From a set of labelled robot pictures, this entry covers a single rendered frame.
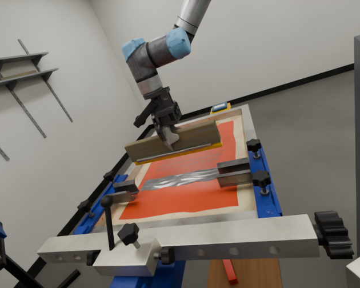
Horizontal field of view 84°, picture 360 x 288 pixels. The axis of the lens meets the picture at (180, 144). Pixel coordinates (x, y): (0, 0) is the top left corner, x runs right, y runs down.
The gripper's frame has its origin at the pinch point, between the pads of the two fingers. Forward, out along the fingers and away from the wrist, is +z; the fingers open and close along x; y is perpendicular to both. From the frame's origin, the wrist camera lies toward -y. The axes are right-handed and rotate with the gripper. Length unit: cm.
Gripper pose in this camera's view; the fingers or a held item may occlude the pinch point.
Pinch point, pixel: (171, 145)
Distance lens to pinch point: 72.9
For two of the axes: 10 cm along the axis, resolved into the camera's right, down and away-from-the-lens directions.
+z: 3.6, 8.4, 4.0
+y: 9.1, -2.3, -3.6
